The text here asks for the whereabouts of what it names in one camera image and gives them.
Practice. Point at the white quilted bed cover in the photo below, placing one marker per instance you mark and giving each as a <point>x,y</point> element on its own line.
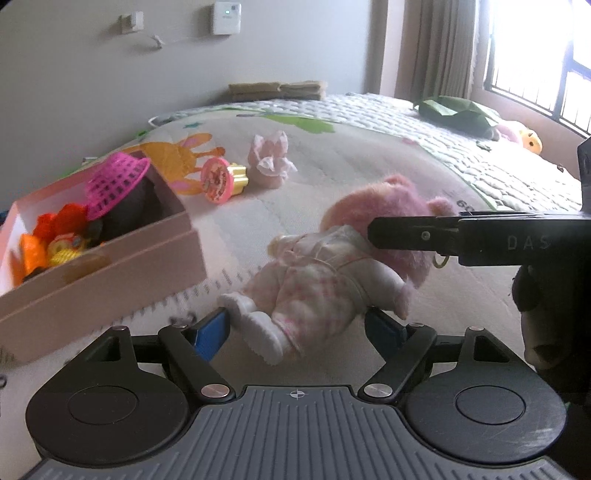
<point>397,120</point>

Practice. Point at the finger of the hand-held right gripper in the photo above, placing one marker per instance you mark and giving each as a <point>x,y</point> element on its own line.
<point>406,233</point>

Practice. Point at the small yellow toy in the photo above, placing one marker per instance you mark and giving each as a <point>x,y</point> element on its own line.
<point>67,249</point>

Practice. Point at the pink furry plush doll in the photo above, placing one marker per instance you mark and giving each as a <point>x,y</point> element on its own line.
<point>323,286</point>

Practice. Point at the green plush toy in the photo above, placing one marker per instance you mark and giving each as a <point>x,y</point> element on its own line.
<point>455,115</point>

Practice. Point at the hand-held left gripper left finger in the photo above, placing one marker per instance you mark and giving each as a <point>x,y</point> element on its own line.
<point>210,330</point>

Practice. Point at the person's right hand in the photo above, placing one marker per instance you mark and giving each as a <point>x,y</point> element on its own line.
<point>531,295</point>

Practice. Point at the barred window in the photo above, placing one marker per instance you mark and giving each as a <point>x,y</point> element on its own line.
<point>540,60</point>

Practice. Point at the pink and yellow round toy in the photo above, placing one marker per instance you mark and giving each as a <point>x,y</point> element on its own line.
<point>217,180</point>

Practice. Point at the white wall socket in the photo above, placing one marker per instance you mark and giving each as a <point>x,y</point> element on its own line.
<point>130,22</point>

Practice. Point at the folded beige towels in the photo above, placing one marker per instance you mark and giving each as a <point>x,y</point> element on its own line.
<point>277,90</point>

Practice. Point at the white wall thermostat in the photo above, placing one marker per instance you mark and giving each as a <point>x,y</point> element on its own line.
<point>227,18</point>

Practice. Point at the orange toy cup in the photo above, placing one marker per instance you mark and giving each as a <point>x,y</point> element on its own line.
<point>31,254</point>

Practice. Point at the pink plastic basket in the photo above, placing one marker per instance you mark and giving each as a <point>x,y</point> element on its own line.
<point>113,184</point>

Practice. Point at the pink cardboard box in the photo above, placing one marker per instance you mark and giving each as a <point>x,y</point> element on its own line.
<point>115,277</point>

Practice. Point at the beige curtain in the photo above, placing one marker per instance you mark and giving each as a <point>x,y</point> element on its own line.
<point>429,46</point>

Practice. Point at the black plush toy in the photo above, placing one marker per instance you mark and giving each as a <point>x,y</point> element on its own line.
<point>129,212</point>

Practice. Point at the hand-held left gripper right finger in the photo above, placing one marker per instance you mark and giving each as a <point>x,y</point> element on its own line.
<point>381,330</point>

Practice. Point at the pink plush with yellow face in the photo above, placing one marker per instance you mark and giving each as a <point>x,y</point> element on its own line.
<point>524,136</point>

